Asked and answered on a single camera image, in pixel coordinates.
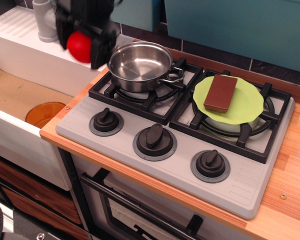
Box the black left burner grate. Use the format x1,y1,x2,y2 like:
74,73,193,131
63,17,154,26
88,58,204,125

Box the wooden drawer fronts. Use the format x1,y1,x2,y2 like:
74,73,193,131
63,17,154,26
0,156,89,240

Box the black left stove knob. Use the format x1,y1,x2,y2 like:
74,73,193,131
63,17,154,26
89,107,124,137

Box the black right burner grate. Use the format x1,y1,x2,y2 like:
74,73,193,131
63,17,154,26
169,69,294,164

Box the white toy sink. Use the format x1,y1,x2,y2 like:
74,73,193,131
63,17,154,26
0,6,101,191

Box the black oven door handle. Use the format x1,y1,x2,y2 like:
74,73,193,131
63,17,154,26
80,168,203,240

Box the grey toy faucet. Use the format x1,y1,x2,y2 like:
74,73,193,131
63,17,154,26
32,0,59,43

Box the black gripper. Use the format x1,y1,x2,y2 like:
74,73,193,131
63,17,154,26
55,0,121,70

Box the black burner grate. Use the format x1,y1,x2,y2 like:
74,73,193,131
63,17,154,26
169,69,294,164
88,58,204,125

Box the orange plastic bowl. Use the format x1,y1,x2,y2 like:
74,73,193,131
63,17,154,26
25,101,66,129

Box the black stove knob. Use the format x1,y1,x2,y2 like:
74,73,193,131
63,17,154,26
89,107,124,137
190,149,231,184
132,123,178,162

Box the light green plate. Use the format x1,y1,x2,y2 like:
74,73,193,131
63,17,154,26
193,76,265,125

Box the black middle stove knob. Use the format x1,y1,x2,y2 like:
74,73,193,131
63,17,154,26
132,123,178,162

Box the grey toy stove top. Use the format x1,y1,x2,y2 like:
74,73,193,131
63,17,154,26
54,59,296,221

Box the brown chocolate bar block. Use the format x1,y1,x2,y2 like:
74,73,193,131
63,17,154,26
203,74,238,114

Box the red toy apple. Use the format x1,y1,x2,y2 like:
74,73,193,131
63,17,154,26
66,31,92,64

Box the black right stove knob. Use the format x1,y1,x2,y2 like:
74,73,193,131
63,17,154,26
190,149,231,184

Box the teal wall cabinet right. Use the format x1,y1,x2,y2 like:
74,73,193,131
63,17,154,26
164,0,300,72

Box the stainless steel pot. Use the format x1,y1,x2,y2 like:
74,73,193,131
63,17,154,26
107,41,185,93

